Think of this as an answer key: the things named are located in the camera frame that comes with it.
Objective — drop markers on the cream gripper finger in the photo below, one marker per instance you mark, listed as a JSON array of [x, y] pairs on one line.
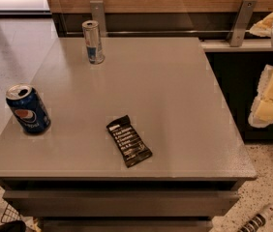
[[261, 114], [263, 28]]

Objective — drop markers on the silver blue redbull can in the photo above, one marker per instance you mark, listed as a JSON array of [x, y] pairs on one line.
[[93, 43]]

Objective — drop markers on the blue pepsi can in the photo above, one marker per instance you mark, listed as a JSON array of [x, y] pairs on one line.
[[28, 108]]

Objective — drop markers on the white power strip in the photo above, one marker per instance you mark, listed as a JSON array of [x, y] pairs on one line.
[[259, 220]]

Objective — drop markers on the black snack bar wrapper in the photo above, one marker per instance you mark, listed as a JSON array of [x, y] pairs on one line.
[[128, 141]]

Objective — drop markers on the grey lower drawer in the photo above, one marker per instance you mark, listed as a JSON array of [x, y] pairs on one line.
[[129, 225]]

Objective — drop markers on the grey drawer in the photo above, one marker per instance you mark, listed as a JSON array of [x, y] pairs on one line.
[[106, 204], [129, 225]]

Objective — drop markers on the grey upper drawer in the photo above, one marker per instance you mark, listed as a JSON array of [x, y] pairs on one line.
[[106, 204]]

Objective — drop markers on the right metal bracket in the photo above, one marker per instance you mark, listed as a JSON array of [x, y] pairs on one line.
[[237, 33]]

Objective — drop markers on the metal bracket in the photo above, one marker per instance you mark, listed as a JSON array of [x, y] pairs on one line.
[[237, 33], [98, 13]]

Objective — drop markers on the left metal bracket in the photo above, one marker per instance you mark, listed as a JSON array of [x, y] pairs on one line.
[[98, 13]]

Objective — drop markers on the horizontal metal rail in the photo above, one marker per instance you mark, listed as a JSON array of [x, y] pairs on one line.
[[191, 33]]

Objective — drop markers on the black wire basket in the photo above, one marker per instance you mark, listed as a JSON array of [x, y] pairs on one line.
[[10, 214]]

